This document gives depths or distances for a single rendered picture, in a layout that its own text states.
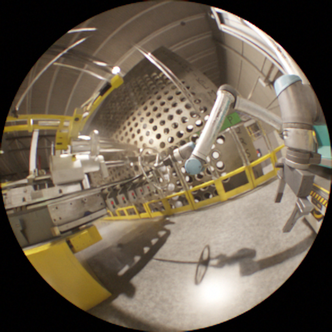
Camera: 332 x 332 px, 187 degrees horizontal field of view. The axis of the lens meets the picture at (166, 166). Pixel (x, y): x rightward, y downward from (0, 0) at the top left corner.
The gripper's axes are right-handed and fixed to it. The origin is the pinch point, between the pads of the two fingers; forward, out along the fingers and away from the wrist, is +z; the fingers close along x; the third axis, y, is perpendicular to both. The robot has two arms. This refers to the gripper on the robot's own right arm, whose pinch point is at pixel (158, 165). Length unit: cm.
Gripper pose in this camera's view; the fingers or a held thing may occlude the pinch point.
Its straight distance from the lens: 84.2
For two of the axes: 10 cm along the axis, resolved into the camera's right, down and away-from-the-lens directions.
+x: 3.4, -3.5, 8.7
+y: 5.1, 8.5, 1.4
